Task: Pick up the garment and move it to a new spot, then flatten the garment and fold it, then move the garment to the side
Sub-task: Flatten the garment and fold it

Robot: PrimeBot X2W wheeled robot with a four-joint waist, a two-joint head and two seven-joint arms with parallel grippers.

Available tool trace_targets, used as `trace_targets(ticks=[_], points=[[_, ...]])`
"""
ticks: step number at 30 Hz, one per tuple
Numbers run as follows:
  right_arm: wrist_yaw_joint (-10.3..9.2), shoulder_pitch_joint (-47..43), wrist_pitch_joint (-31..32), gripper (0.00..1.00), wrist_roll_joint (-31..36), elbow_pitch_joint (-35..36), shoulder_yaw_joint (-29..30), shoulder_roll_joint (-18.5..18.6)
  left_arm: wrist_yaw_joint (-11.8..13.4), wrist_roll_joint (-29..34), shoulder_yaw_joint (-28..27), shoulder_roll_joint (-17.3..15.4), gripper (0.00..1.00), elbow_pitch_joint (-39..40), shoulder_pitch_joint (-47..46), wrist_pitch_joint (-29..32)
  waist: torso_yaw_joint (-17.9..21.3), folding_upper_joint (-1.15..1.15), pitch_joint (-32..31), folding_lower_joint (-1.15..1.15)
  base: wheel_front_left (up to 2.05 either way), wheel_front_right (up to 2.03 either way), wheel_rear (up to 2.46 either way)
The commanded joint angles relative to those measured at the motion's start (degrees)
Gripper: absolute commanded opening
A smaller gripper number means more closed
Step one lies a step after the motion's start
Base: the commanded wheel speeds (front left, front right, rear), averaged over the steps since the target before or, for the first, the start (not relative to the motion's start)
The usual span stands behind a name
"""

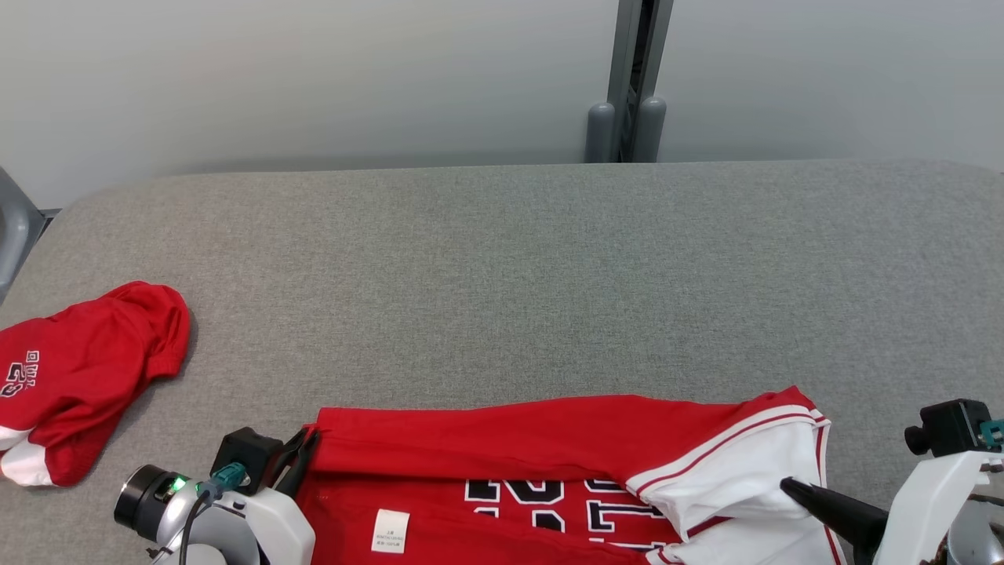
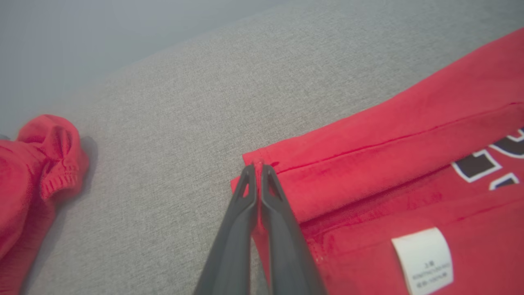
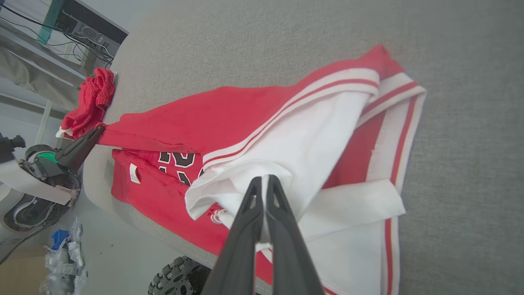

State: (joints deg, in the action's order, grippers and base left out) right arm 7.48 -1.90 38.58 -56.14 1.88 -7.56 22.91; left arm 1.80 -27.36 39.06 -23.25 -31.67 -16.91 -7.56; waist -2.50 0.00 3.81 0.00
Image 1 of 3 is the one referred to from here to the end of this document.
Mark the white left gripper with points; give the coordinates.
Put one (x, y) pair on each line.
(274, 526)

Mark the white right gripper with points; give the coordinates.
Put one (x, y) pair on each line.
(933, 502)

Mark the red basketball jersey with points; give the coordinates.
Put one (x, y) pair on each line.
(510, 439)

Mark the red basketball shorts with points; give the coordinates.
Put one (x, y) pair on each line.
(86, 369)

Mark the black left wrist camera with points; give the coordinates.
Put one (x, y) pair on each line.
(247, 459)

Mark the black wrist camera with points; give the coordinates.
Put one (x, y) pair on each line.
(247, 459)
(949, 428)

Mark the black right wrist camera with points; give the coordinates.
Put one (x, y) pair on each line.
(949, 428)

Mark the grey metal frame leg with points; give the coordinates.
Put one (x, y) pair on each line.
(12, 231)

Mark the grey partition post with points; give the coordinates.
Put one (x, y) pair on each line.
(627, 78)

